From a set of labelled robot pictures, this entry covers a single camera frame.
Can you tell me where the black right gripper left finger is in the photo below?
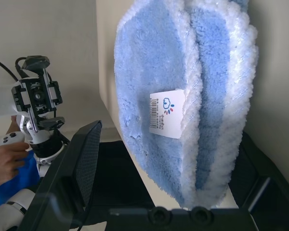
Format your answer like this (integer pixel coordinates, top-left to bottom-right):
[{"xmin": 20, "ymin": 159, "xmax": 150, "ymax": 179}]
[{"xmin": 20, "ymin": 120, "xmax": 104, "ymax": 231}]

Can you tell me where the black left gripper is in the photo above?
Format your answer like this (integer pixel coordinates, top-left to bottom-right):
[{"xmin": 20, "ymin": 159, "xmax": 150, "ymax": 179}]
[{"xmin": 11, "ymin": 55, "xmax": 66, "ymax": 132}]

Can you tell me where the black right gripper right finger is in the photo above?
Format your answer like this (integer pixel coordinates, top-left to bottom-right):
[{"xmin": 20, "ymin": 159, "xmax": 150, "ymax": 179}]
[{"xmin": 231, "ymin": 131, "xmax": 289, "ymax": 231}]

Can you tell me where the white handheld controller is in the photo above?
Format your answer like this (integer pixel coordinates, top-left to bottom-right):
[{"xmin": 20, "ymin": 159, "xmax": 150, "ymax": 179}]
[{"xmin": 0, "ymin": 131, "xmax": 25, "ymax": 149}]

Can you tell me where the light blue embroidered towel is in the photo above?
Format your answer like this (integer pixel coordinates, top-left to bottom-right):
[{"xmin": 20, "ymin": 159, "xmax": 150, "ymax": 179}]
[{"xmin": 113, "ymin": 0, "xmax": 260, "ymax": 210}]

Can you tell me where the bystander blue sleeve forearm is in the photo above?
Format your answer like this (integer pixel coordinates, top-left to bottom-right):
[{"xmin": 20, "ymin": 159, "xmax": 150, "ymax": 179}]
[{"xmin": 0, "ymin": 151, "xmax": 41, "ymax": 214}]

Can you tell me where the bystander bare hand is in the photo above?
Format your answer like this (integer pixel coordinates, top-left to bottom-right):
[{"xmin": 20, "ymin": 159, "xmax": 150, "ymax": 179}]
[{"xmin": 0, "ymin": 141, "xmax": 31, "ymax": 189}]

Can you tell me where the white robot body shell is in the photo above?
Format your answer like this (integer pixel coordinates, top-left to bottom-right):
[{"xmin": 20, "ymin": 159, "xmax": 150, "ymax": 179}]
[{"xmin": 0, "ymin": 188, "xmax": 37, "ymax": 231}]

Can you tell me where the black left camera cable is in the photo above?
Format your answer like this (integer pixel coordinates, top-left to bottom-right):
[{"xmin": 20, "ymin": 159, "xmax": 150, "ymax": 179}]
[{"xmin": 0, "ymin": 56, "xmax": 27, "ymax": 82}]

